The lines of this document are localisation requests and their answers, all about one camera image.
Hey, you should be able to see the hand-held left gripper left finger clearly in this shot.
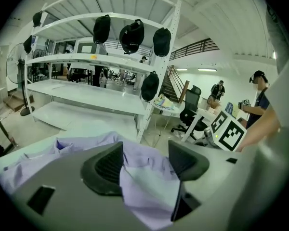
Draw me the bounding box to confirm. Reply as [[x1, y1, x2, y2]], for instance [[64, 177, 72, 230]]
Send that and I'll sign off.
[[11, 141, 147, 231]]

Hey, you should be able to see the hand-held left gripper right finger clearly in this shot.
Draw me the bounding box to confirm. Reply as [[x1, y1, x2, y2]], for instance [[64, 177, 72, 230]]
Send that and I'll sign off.
[[168, 140, 258, 231]]

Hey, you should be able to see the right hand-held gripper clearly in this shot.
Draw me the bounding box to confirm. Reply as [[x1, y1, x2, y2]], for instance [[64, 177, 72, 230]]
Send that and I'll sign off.
[[194, 110, 248, 152]]

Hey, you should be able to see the purple sweatshirt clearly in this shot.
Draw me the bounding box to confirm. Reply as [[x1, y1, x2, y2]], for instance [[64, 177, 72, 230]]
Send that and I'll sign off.
[[0, 131, 184, 228]]

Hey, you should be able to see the white desk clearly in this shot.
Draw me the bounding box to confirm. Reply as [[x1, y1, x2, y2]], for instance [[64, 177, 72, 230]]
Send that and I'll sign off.
[[182, 108, 223, 143]]

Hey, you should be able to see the dried flower bouquet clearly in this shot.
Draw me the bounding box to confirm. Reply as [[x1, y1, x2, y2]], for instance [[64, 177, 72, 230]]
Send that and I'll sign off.
[[206, 96, 223, 111]]

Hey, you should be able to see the black office chair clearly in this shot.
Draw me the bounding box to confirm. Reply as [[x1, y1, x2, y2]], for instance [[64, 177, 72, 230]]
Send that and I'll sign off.
[[171, 84, 209, 141]]

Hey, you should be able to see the round white side table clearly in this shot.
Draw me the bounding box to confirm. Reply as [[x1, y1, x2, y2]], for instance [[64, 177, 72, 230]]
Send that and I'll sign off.
[[153, 97, 184, 149]]

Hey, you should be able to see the colourful pastel cloth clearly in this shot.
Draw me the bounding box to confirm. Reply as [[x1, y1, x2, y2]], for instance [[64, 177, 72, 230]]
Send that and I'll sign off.
[[156, 94, 176, 110]]

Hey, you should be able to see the black mezzanine railing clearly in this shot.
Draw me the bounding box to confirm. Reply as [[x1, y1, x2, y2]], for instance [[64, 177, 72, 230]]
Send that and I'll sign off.
[[170, 38, 220, 60]]

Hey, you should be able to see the black cap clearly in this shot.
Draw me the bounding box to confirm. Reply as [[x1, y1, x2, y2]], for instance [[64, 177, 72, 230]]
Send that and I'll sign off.
[[118, 18, 145, 55], [92, 14, 111, 44], [152, 27, 172, 57], [140, 70, 160, 103], [32, 10, 43, 28], [23, 35, 33, 54]]

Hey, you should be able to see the black standing fan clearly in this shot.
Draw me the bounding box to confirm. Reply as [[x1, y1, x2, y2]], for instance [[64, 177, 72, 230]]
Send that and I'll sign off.
[[6, 42, 36, 116]]

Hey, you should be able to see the white metal shelving rack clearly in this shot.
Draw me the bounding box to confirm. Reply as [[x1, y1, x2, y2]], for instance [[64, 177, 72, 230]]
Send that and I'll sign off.
[[24, 0, 183, 144]]

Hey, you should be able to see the white box appliance with window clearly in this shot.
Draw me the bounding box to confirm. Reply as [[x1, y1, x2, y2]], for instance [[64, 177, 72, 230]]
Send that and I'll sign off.
[[73, 39, 109, 57]]

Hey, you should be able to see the staircase with wooden rail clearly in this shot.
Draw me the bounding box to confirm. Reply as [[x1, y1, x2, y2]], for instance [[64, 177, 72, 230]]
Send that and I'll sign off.
[[158, 65, 191, 103]]

